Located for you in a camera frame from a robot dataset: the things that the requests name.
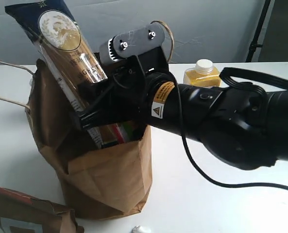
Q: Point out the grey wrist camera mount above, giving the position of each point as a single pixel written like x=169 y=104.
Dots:
x=132 y=43

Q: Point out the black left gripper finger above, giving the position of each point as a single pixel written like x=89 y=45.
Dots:
x=90 y=118

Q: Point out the grey backdrop cloth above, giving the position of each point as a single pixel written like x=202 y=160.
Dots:
x=219 y=30

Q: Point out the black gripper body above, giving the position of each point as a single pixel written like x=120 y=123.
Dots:
x=132 y=85

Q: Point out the yellow grain bottle white cap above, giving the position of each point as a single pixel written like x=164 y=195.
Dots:
x=204 y=74

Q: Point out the brown paper bag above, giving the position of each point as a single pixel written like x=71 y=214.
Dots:
x=106 y=171

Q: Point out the white crumpled paper scrap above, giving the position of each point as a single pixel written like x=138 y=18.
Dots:
x=140 y=229

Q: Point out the black stand pole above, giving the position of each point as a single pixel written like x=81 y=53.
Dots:
x=254 y=43

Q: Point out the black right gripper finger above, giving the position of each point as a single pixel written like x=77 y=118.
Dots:
x=91 y=92

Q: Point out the crumpled brown bag corner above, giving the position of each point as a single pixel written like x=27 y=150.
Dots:
x=22 y=213

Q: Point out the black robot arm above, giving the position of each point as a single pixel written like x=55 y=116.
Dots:
x=245 y=125

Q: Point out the spaghetti packet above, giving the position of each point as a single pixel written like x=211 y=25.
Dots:
x=52 y=28

